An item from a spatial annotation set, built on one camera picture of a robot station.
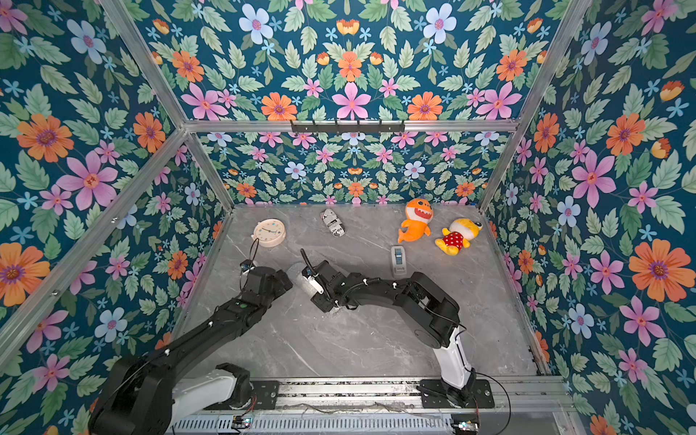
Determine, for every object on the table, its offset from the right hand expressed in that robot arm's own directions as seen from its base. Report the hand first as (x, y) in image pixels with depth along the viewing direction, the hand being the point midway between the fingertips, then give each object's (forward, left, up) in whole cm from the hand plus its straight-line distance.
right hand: (328, 287), depth 93 cm
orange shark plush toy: (+32, -33, +5) cm, 46 cm away
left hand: (0, +14, +6) cm, 15 cm away
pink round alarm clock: (+23, +26, +1) cm, 35 cm away
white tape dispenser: (+11, -25, 0) cm, 27 cm away
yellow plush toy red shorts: (+21, -48, +4) cm, 52 cm away
